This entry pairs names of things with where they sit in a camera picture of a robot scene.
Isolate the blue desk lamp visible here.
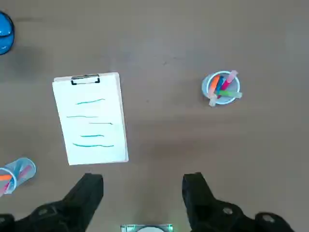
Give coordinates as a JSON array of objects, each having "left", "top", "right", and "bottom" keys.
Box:
[{"left": 0, "top": 11, "right": 15, "bottom": 56}]

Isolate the blue pen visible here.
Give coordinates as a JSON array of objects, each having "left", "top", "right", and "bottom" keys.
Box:
[{"left": 215, "top": 76, "right": 226, "bottom": 96}]

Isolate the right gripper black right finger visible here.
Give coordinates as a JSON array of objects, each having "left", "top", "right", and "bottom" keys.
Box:
[{"left": 182, "top": 172, "right": 297, "bottom": 232}]

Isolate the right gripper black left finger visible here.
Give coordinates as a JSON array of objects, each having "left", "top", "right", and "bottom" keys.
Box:
[{"left": 0, "top": 173, "right": 104, "bottom": 232}]

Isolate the pink highlighter pen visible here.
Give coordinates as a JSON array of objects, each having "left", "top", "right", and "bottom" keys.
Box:
[
  {"left": 0, "top": 165, "right": 33, "bottom": 194},
  {"left": 218, "top": 70, "right": 239, "bottom": 99}
]

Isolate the green highlighter pen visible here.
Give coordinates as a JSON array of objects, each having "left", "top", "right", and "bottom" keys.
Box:
[{"left": 218, "top": 90, "right": 243, "bottom": 99}]

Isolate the wooden clipboard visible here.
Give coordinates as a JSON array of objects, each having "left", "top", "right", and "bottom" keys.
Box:
[{"left": 52, "top": 72, "right": 129, "bottom": 166}]

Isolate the black clipboard clip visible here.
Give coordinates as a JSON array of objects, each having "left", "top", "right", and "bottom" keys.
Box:
[{"left": 70, "top": 74, "right": 101, "bottom": 86}]

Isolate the clear plastic pen cup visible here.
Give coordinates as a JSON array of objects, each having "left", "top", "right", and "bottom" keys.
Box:
[
  {"left": 201, "top": 70, "right": 243, "bottom": 107},
  {"left": 0, "top": 157, "right": 37, "bottom": 195}
]

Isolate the white paper sheet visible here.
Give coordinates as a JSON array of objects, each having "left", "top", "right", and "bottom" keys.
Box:
[{"left": 52, "top": 73, "right": 127, "bottom": 166}]

